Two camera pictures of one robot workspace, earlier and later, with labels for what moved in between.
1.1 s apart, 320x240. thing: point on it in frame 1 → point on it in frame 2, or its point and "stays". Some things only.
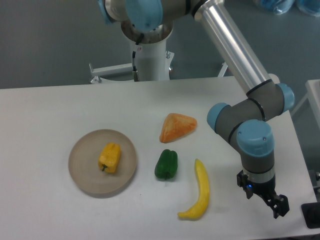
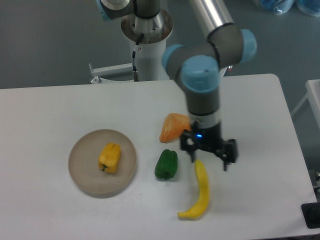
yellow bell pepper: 109,158 stays
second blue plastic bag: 311,7 stays
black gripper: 279,203 → 209,138
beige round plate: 84,165 stays
